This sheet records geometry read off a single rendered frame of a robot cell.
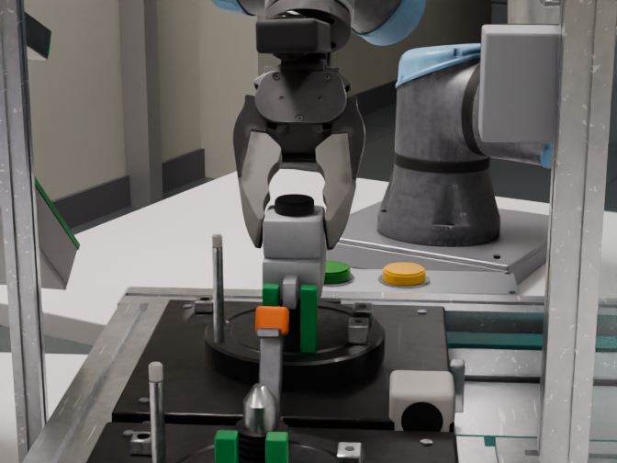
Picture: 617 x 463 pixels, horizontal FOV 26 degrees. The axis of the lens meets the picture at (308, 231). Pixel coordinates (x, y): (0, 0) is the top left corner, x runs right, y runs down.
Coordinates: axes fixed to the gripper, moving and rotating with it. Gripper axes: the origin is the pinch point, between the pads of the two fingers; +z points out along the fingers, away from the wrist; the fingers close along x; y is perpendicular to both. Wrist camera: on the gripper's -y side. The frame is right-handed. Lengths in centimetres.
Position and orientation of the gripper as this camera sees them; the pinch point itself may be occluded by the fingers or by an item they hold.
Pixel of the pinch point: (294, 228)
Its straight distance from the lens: 101.0
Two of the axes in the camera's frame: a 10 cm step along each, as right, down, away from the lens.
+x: -10.0, -0.2, 0.7
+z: -0.5, 9.1, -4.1
